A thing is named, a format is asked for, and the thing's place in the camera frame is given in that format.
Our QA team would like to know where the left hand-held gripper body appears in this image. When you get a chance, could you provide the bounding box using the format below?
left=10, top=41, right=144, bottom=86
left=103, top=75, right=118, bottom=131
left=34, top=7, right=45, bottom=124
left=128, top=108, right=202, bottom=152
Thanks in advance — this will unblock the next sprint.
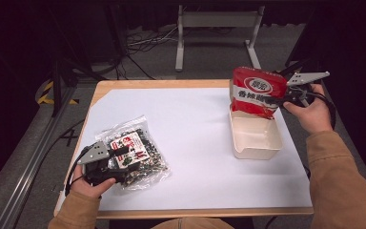
left=76, top=140, right=124, bottom=187

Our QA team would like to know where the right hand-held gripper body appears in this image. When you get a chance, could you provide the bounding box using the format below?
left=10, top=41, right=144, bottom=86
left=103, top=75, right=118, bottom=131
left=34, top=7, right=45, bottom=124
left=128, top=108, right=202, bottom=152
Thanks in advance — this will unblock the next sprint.
left=285, top=71, right=331, bottom=109

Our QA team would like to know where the red seasoning packet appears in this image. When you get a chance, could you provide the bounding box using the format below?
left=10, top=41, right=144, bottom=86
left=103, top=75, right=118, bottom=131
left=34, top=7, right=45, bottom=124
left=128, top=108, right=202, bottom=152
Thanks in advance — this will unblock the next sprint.
left=230, top=66, right=289, bottom=120

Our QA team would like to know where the clear bag of dark snacks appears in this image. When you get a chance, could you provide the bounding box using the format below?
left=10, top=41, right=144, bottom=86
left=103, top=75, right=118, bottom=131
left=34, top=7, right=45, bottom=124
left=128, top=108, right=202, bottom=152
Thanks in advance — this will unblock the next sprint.
left=94, top=114, right=172, bottom=192

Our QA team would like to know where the white compartment box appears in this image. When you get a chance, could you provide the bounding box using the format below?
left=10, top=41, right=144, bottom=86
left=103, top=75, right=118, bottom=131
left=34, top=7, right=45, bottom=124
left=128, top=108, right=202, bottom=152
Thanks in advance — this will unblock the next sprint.
left=228, top=79, right=284, bottom=161

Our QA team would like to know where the person's right hand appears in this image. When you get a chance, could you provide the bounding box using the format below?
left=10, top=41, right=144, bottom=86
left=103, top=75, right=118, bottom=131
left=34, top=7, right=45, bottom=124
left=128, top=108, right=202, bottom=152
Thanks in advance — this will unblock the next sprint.
left=281, top=83, right=334, bottom=135

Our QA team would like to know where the person's left hand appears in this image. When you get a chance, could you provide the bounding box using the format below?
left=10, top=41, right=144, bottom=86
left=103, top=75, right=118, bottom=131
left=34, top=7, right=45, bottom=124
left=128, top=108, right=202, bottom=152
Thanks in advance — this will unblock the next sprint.
left=70, top=164, right=117, bottom=200

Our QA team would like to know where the yellow and black floor tape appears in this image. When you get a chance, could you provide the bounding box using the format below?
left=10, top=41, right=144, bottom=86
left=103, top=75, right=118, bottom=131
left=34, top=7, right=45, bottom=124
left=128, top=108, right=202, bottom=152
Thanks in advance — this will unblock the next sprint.
left=36, top=80, right=80, bottom=106

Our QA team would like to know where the white table sheet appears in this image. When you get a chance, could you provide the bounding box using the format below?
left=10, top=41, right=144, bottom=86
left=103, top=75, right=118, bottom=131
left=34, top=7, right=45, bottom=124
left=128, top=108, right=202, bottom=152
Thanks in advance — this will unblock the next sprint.
left=57, top=87, right=314, bottom=212

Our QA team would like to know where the person's lap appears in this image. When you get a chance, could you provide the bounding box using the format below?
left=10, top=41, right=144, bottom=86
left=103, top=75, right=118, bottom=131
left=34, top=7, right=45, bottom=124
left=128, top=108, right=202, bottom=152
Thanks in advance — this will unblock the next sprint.
left=148, top=217, right=236, bottom=229

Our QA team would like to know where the left hand-held gripper cable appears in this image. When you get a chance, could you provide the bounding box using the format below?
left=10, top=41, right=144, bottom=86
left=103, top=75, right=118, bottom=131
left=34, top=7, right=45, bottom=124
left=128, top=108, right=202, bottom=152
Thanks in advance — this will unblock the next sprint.
left=64, top=149, right=90, bottom=197

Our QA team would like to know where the hand-held gripper cable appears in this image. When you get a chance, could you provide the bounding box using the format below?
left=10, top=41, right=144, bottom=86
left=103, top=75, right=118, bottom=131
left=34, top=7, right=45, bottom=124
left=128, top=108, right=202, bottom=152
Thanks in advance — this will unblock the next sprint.
left=64, top=149, right=90, bottom=197
left=309, top=91, right=338, bottom=132

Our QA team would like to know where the right hand-held gripper cable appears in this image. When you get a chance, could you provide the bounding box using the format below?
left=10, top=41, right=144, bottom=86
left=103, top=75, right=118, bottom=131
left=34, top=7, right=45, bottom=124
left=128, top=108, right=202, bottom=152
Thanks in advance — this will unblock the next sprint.
left=309, top=91, right=338, bottom=132

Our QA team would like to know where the white metal table frame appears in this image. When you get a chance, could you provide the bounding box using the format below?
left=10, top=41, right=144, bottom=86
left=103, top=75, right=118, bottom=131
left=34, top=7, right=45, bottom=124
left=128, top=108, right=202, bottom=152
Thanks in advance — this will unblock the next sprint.
left=174, top=4, right=266, bottom=73

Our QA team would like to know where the bundle of floor cables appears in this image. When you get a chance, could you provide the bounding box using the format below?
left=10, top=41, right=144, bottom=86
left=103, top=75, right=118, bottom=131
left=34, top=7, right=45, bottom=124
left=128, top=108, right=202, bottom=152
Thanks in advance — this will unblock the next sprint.
left=126, top=26, right=179, bottom=54

